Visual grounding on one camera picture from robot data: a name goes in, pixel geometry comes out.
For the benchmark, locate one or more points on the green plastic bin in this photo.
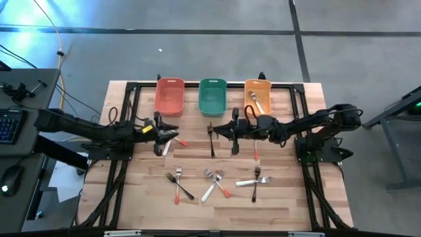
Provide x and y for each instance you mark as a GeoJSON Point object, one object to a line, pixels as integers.
{"type": "Point", "coordinates": [212, 98]}

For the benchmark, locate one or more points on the grey side table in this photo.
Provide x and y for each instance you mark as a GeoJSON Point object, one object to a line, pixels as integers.
{"type": "Point", "coordinates": [394, 115]}

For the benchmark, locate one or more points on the white paper sheet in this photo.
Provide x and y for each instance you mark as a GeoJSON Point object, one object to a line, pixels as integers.
{"type": "Point", "coordinates": [67, 181]}

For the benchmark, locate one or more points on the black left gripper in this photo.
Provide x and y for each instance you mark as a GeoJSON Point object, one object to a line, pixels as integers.
{"type": "Point", "coordinates": [149, 135]}

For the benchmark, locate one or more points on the black aluminium table frame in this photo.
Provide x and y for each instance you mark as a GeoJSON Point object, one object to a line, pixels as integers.
{"type": "Point", "coordinates": [192, 85]}

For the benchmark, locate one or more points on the dark grey desk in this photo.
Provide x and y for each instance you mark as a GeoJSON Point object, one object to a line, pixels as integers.
{"type": "Point", "coordinates": [49, 75]}

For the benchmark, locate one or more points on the black clamp mount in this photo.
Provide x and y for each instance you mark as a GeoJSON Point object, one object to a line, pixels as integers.
{"type": "Point", "coordinates": [19, 92]}

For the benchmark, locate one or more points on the silver metal bracket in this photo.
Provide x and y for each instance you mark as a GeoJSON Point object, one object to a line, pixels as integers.
{"type": "Point", "coordinates": [306, 234]}
{"type": "Point", "coordinates": [122, 233]}

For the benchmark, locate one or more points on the red plastic bin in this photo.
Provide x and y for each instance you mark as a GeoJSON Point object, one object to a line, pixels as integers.
{"type": "Point", "coordinates": [169, 98]}

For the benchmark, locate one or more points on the orange plastic bin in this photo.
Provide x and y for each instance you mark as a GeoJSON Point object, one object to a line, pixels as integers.
{"type": "Point", "coordinates": [264, 92]}

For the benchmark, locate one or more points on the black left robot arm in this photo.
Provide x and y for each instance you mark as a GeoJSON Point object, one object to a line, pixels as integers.
{"type": "Point", "coordinates": [82, 126]}

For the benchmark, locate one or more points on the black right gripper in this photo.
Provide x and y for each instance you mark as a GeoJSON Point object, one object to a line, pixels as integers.
{"type": "Point", "coordinates": [235, 131]}

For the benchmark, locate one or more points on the black fork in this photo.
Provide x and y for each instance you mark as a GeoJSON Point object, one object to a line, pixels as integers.
{"type": "Point", "coordinates": [212, 145]}
{"type": "Point", "coordinates": [182, 190]}
{"type": "Point", "coordinates": [255, 192]}

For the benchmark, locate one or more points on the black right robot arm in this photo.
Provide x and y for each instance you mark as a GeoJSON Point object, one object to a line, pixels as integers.
{"type": "Point", "coordinates": [315, 120]}

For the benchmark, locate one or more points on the black backlit keyboard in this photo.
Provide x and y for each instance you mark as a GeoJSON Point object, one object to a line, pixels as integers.
{"type": "Point", "coordinates": [10, 126]}

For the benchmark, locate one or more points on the black computer mouse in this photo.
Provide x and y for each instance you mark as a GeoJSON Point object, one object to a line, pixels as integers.
{"type": "Point", "coordinates": [11, 179]}

